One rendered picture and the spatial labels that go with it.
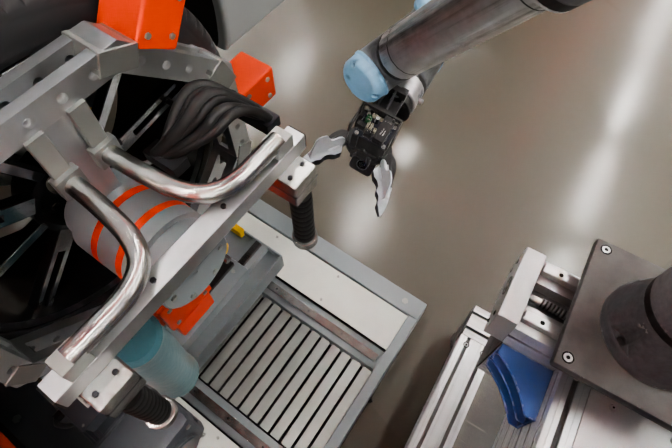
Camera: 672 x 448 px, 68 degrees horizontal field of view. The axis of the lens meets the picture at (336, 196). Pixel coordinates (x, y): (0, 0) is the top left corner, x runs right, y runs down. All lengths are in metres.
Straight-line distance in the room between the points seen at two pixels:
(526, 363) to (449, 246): 0.88
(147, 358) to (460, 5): 0.66
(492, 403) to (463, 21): 1.00
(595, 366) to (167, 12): 0.73
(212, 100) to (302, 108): 1.39
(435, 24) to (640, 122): 1.76
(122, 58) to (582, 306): 0.70
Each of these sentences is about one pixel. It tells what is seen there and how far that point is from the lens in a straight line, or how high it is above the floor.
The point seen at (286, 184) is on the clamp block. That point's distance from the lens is 0.68.
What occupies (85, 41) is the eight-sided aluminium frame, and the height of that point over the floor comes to 1.12.
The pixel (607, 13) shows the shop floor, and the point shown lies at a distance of 2.77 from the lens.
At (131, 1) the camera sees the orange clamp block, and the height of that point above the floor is 1.14.
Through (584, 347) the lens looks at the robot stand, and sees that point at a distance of 0.80.
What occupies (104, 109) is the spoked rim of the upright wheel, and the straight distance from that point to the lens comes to 0.84.
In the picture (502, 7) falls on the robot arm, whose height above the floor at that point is 1.19.
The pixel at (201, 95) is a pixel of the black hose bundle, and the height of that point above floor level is 1.05.
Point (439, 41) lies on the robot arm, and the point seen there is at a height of 1.11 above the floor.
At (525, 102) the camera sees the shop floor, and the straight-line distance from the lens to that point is 2.19.
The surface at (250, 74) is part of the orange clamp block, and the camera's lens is 0.91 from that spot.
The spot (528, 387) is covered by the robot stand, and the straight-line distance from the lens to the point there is 0.90.
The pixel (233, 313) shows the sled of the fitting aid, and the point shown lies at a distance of 1.45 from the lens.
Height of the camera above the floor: 1.51
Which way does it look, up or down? 58 degrees down
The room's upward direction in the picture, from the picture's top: straight up
